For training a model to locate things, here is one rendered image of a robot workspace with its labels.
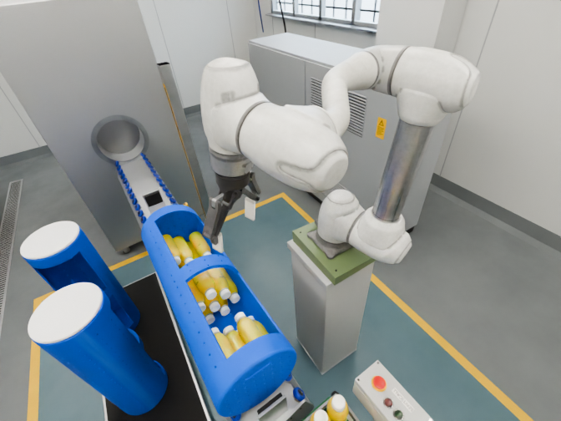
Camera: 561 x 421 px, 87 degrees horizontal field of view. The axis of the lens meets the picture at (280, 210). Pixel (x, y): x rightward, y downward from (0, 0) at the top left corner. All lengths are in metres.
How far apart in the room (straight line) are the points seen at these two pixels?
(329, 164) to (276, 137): 0.09
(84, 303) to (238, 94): 1.22
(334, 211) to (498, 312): 1.85
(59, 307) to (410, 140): 1.49
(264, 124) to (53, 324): 1.29
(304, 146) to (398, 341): 2.08
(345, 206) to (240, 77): 0.81
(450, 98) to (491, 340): 2.01
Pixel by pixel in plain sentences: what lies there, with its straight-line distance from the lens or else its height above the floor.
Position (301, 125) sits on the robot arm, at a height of 1.90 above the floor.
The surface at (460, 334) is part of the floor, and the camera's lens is 2.57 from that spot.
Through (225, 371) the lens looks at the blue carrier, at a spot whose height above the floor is 1.21.
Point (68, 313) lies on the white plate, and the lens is 1.55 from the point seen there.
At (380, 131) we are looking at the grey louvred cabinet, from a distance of 2.23.
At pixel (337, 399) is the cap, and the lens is 1.05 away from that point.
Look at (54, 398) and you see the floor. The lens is 2.73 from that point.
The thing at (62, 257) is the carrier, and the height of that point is 0.99.
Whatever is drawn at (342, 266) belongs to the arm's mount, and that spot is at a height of 1.05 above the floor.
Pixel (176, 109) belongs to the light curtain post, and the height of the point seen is 1.46.
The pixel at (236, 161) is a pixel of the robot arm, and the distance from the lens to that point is 0.58.
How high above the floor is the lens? 2.08
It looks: 40 degrees down
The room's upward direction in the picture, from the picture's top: 5 degrees counter-clockwise
